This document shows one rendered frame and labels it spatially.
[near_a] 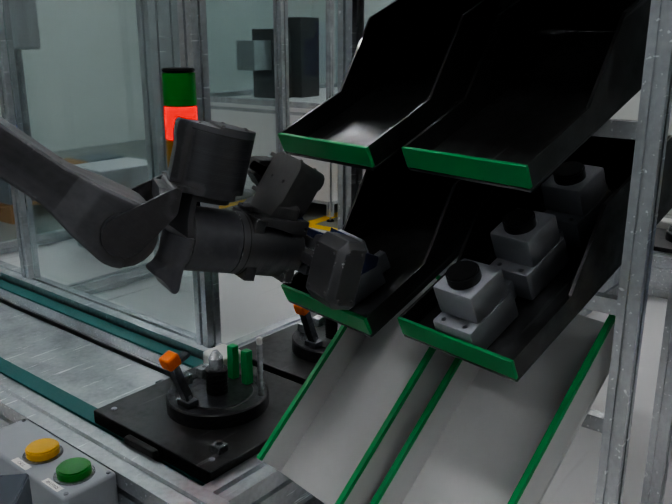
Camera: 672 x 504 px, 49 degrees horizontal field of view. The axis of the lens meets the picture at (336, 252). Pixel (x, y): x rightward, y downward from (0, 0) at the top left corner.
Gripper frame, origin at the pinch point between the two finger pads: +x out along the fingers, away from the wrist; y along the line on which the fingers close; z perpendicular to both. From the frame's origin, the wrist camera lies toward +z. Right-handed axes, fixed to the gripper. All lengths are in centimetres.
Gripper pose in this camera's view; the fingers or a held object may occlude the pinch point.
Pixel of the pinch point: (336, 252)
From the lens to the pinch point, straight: 74.2
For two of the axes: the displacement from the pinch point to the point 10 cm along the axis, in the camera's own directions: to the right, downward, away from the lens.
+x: 8.0, 0.8, 6.0
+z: 2.3, -9.6, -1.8
